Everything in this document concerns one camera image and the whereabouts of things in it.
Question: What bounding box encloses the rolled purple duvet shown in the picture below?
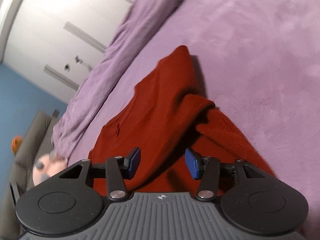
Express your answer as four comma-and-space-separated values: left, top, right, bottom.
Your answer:
50, 0, 183, 160

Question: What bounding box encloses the pink plush toy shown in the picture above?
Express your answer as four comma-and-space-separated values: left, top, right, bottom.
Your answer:
32, 150, 68, 186

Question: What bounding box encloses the white wardrobe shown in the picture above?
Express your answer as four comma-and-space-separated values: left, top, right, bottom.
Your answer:
1, 0, 134, 102

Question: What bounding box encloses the purple fleece bed sheet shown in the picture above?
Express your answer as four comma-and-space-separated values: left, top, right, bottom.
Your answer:
68, 0, 319, 239

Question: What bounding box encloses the grey padded headboard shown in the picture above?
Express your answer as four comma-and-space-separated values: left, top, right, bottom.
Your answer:
1, 111, 60, 239

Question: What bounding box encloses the orange plush toy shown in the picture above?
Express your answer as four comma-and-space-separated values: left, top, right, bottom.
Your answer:
11, 135, 23, 155

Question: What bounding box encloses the dark red knit cardigan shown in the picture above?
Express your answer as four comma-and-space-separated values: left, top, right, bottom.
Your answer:
89, 46, 271, 194

